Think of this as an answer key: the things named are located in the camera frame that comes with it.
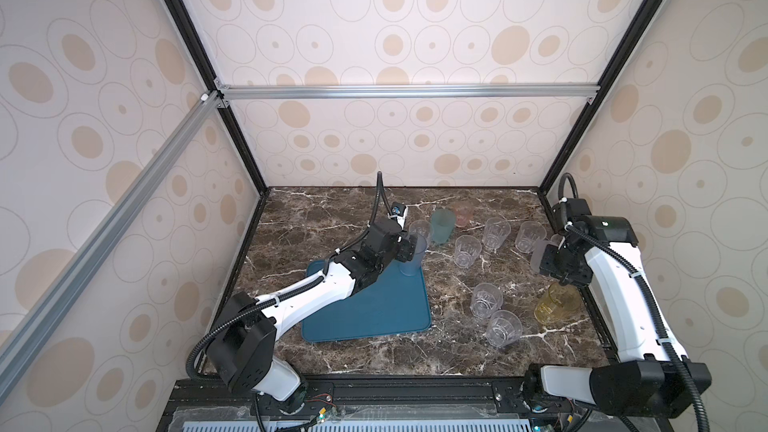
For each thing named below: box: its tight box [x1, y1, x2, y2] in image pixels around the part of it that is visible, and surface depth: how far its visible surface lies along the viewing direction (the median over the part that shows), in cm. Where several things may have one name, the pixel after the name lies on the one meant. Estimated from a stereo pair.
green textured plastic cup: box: [431, 208, 455, 244], surface depth 105 cm
